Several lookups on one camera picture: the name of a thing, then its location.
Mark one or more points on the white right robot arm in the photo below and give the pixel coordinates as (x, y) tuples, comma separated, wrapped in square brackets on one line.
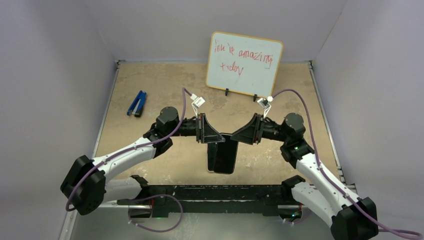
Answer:
[(339, 207)]

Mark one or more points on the clear white phone case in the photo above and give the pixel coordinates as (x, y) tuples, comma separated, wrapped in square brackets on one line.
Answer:
[(208, 165)]

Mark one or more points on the purple phone black screen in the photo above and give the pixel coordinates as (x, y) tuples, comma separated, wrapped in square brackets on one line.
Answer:
[(210, 159)]

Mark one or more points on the silver phone black screen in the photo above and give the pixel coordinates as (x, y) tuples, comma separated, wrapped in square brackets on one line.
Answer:
[(225, 157)]

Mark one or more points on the blue and black stapler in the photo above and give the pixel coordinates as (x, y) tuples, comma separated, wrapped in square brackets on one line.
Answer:
[(137, 106)]

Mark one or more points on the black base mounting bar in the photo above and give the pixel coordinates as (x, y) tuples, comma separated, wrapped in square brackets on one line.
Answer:
[(268, 200)]

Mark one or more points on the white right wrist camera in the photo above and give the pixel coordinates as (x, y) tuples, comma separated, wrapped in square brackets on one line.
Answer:
[(265, 104)]

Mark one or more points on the whiteboard with red writing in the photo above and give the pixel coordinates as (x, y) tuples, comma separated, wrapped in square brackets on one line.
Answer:
[(243, 64)]

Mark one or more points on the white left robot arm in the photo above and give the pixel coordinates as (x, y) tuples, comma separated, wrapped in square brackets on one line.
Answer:
[(85, 184)]

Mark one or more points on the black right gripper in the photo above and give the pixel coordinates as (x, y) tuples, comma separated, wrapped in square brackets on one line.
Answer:
[(252, 133)]

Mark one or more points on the black phone case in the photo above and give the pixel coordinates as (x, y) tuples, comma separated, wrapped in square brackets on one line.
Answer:
[(236, 155)]

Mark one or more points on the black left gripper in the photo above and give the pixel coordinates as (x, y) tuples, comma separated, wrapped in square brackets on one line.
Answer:
[(207, 134)]

